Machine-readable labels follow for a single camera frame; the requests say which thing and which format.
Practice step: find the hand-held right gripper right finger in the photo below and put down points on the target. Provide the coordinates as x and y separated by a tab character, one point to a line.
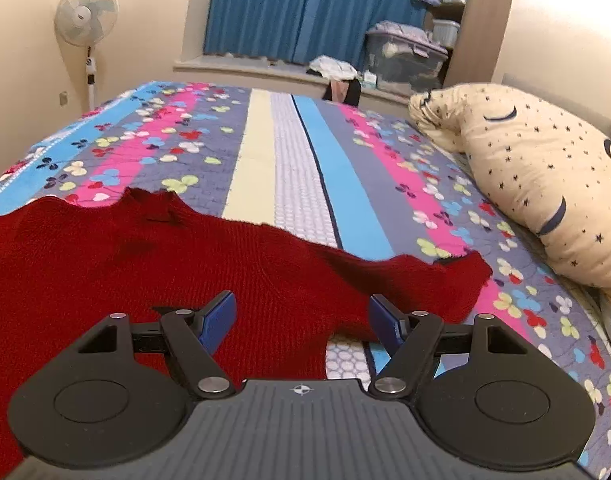
385	320

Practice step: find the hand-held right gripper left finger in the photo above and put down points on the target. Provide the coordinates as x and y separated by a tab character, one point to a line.
219	317

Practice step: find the red towel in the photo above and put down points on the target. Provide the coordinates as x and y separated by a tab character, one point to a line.
135	265

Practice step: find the pile of white clothes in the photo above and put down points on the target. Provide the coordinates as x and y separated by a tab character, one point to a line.
333	66

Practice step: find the striped floral bedspread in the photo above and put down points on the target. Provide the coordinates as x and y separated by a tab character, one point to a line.
305	170

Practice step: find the cream star print pillow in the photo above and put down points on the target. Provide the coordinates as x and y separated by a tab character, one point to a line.
545	175

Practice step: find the black and pink garment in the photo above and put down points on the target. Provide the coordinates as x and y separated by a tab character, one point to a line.
343	92

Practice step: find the large clear storage bin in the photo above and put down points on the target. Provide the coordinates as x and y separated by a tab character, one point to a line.
403	60

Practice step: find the small clear storage box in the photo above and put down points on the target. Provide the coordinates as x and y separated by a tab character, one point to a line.
445	32

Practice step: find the wooden shelf unit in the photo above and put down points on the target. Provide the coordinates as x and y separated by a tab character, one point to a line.
480	25

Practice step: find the blue curtain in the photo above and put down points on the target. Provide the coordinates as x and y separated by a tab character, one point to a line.
305	10

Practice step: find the white standing fan base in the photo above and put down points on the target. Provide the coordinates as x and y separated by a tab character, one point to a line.
87	12

